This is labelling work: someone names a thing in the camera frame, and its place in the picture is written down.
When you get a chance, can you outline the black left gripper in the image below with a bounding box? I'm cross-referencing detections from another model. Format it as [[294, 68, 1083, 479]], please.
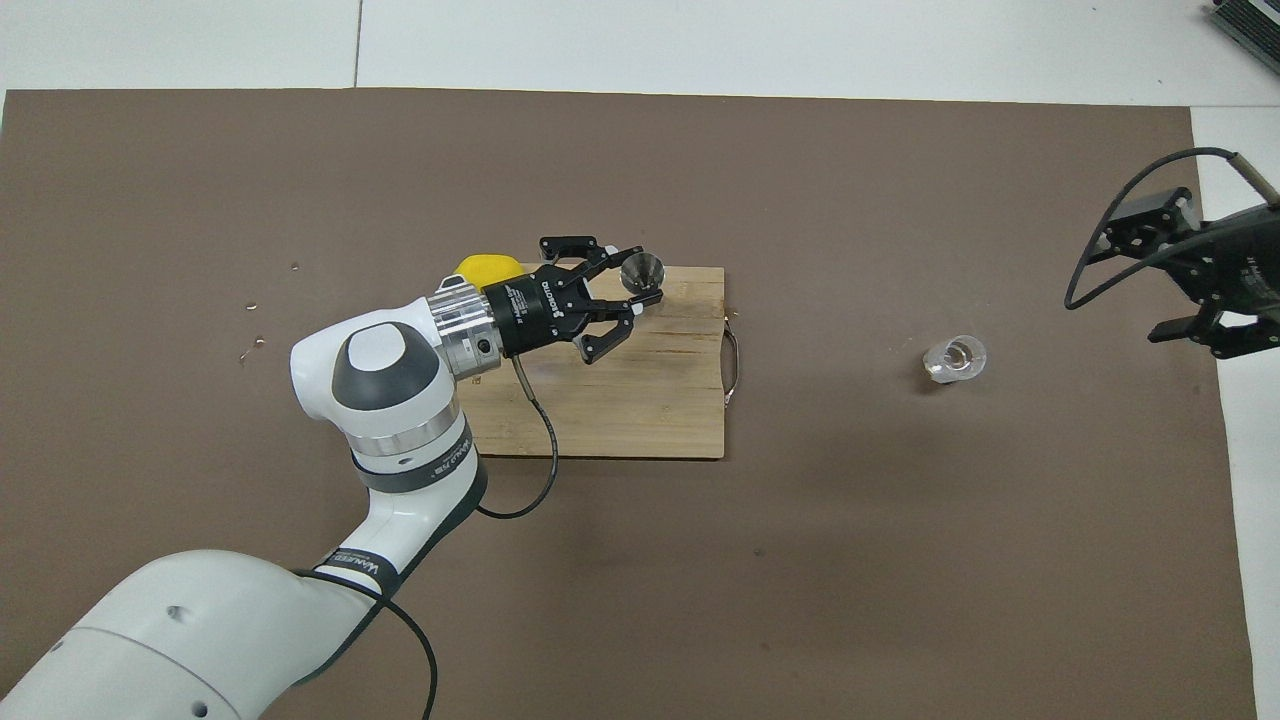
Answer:
[[484, 236, 665, 365]]

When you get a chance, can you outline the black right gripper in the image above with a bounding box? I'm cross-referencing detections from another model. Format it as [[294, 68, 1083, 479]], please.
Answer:
[[1098, 186, 1280, 362]]

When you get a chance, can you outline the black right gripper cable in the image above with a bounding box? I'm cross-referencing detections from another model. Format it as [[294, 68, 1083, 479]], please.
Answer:
[[1064, 147, 1280, 312]]

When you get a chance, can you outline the grey ribbed device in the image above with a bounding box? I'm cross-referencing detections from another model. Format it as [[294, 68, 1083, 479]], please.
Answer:
[[1203, 0, 1280, 61]]

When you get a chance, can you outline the brown table mat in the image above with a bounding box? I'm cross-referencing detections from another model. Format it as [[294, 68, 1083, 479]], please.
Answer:
[[0, 88, 1259, 720]]

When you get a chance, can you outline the small clear glass cup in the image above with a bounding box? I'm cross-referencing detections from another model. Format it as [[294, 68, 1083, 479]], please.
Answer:
[[922, 334, 988, 386]]

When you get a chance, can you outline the bamboo cutting board with handle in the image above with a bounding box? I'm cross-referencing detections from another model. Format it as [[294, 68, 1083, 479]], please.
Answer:
[[453, 264, 742, 461]]

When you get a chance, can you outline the steel double jigger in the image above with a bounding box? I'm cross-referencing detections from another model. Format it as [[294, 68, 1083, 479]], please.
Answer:
[[619, 252, 664, 299]]

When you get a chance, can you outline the yellow lemon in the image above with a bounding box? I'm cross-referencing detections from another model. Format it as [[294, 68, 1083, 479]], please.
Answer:
[[455, 253, 527, 292]]

